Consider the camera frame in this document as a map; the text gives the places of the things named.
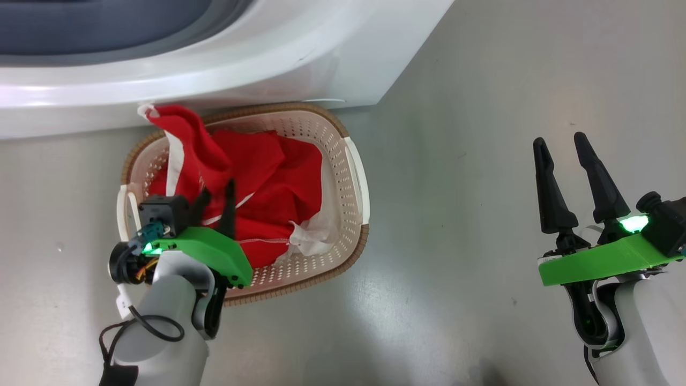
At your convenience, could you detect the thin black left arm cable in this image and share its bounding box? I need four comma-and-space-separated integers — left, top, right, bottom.
98, 306, 186, 386

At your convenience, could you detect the cable with teal connector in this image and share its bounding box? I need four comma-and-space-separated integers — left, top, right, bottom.
134, 222, 162, 250

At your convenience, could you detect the cream perforated laundry basket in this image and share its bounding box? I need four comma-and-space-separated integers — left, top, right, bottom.
117, 102, 371, 308

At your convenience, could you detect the white front-load washing machine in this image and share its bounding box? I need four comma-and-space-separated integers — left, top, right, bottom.
0, 0, 456, 140

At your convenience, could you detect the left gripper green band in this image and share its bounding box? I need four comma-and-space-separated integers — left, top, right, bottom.
142, 180, 254, 291

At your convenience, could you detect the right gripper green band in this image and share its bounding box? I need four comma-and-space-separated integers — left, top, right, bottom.
533, 132, 686, 288

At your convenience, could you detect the red garment with white stripes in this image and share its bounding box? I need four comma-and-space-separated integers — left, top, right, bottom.
138, 103, 340, 269

